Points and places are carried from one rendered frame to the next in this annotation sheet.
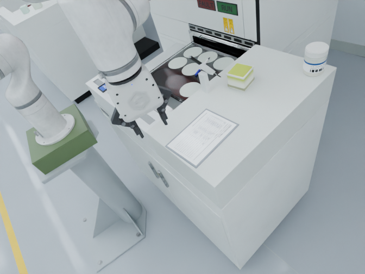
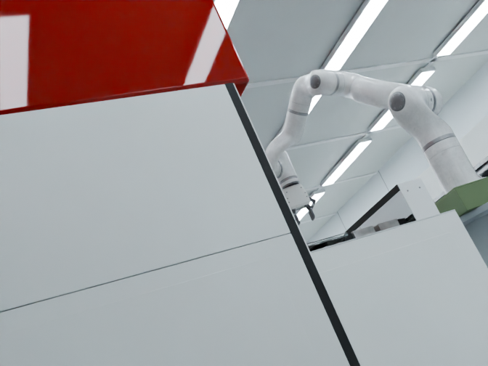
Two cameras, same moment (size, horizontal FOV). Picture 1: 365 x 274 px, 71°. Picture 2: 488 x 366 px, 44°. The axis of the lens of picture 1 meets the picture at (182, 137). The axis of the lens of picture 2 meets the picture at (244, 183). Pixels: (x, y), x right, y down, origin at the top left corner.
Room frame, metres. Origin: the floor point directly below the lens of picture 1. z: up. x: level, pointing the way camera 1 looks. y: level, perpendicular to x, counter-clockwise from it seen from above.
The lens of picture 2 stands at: (2.97, -0.22, 0.48)
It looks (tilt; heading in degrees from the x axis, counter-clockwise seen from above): 21 degrees up; 178
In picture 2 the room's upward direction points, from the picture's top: 23 degrees counter-clockwise
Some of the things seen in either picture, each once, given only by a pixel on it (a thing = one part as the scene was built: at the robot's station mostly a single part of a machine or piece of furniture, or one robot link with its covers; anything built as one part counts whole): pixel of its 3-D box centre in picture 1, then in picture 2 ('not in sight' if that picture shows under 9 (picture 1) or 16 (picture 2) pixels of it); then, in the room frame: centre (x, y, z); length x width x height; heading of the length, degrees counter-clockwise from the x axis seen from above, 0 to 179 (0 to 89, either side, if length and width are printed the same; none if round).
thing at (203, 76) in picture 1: (206, 74); not in sight; (0.78, -0.17, 1.03); 0.06 x 0.04 x 0.13; 116
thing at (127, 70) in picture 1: (119, 66); (290, 183); (0.47, 0.07, 1.35); 0.09 x 0.08 x 0.03; 100
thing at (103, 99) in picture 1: (125, 109); (375, 237); (0.95, 0.20, 0.89); 0.55 x 0.09 x 0.14; 26
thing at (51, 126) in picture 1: (43, 115); (452, 169); (0.98, 0.53, 1.00); 0.19 x 0.19 x 0.18
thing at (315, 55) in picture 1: (315, 59); not in sight; (0.66, -0.52, 1.01); 0.07 x 0.07 x 0.10
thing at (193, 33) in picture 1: (219, 46); not in sight; (1.15, -0.34, 0.89); 0.44 x 0.02 x 0.10; 26
